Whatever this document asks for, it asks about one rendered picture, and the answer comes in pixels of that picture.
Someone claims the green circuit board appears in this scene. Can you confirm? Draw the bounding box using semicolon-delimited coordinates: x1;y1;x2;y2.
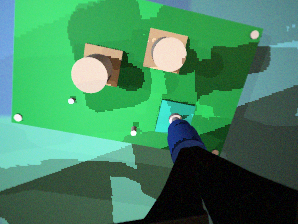
11;0;264;164

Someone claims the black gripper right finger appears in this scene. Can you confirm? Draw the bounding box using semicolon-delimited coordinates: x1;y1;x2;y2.
189;146;298;224

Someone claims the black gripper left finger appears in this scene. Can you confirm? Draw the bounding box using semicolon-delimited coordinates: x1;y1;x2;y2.
115;147;209;224

